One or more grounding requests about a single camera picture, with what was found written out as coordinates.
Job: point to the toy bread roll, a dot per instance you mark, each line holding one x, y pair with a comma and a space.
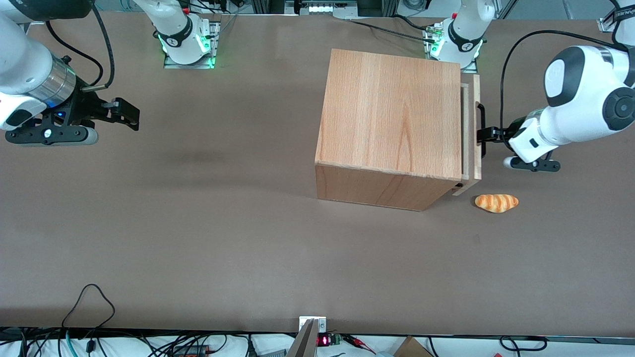
496, 202

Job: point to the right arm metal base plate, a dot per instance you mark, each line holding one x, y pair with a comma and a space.
171, 63

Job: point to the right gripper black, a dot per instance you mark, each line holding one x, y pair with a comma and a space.
85, 110

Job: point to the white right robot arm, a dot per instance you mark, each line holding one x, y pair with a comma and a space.
20, 59

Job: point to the white lit device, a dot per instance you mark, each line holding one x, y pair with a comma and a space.
322, 7

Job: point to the brown cardboard piece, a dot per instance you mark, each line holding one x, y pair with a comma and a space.
412, 349

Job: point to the aluminium frame profile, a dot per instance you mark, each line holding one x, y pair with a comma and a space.
606, 24

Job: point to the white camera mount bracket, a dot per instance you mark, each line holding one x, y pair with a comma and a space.
321, 325

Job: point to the red LED display module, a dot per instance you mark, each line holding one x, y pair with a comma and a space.
323, 340

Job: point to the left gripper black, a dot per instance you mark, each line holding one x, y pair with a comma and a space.
512, 130

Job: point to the light wooden drawer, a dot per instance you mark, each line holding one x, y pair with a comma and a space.
476, 89

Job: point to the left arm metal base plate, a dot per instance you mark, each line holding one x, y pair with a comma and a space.
471, 67

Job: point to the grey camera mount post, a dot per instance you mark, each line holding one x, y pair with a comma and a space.
303, 344

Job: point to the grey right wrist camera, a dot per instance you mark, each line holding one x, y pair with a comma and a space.
59, 136

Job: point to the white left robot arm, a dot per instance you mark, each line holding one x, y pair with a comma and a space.
585, 89

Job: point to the light wooden drawer cabinet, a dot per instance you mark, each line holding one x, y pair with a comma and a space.
387, 114

